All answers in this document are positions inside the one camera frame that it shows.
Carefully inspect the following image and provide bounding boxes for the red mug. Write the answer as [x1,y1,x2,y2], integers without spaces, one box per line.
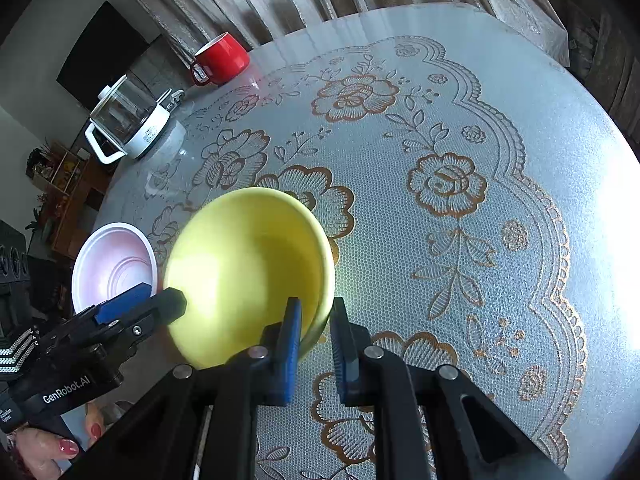
[189,32,251,87]

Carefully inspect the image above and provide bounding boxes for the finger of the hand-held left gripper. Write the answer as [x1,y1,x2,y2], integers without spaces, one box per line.
[107,287,188,358]
[75,282,155,331]

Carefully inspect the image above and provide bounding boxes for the person's left hand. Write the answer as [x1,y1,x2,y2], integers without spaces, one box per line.
[5,402,123,480]

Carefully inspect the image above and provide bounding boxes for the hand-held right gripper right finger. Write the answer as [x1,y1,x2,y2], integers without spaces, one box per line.
[330,297,571,480]

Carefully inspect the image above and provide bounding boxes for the glass electric kettle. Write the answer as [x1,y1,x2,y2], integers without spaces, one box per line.
[84,75,173,165]

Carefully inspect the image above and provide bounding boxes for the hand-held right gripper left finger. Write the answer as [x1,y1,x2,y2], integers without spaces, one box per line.
[75,297,303,480]

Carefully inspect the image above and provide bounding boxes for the wooden shelf unit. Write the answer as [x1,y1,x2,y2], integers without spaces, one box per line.
[25,142,113,261]

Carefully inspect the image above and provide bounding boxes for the white kettle cord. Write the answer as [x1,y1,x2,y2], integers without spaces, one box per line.
[159,88,186,112]

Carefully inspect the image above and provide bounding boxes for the yellow bowl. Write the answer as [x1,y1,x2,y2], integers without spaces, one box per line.
[163,187,337,371]

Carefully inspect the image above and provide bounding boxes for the white bowl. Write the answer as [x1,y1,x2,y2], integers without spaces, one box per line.
[71,222,160,317]

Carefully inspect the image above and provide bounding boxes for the lace tablecloth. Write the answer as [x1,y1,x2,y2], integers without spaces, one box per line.
[95,2,640,480]

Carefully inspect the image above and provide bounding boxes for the black wall television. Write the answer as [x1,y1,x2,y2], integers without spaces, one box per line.
[56,1,162,111]

